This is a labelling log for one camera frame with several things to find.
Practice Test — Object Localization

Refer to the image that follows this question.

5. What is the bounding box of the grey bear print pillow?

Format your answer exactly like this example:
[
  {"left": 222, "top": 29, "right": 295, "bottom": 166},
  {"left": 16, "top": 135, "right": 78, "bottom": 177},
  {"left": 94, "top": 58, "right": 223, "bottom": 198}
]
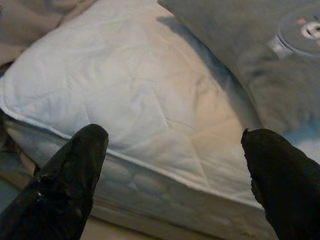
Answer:
[{"left": 157, "top": 0, "right": 320, "bottom": 141}]

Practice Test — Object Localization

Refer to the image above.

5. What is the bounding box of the white mattress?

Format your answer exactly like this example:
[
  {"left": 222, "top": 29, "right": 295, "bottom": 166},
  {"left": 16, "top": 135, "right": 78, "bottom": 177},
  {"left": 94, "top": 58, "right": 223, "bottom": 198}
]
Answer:
[{"left": 4, "top": 117, "right": 278, "bottom": 240}]

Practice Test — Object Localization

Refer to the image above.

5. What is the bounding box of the white quilted pillow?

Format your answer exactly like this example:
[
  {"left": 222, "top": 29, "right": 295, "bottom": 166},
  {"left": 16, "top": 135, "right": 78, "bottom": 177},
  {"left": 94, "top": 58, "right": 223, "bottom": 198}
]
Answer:
[{"left": 0, "top": 0, "right": 263, "bottom": 208}]

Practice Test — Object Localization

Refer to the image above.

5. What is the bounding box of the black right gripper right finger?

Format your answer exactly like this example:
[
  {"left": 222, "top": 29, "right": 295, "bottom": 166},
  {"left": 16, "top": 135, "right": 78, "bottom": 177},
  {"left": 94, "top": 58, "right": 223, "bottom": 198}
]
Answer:
[{"left": 240, "top": 127, "right": 320, "bottom": 240}]

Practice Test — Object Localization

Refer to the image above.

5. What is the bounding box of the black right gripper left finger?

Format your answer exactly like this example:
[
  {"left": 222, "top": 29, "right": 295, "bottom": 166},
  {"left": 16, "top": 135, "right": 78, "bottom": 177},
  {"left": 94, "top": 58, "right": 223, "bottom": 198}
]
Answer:
[{"left": 0, "top": 123, "right": 110, "bottom": 240}]

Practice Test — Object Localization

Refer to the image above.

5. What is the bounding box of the beige twisted bolster cushion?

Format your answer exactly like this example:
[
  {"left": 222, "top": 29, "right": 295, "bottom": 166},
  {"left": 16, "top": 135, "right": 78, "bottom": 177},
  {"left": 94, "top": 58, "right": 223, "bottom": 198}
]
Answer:
[{"left": 0, "top": 0, "right": 98, "bottom": 68}]

